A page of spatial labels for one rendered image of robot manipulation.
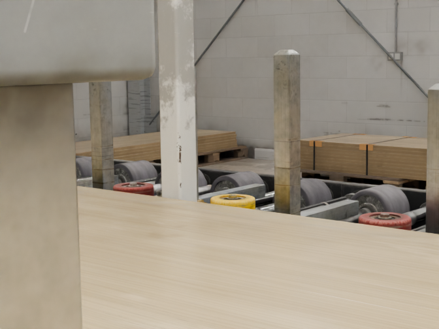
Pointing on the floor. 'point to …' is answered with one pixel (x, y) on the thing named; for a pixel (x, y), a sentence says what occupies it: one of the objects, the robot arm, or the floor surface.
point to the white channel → (177, 98)
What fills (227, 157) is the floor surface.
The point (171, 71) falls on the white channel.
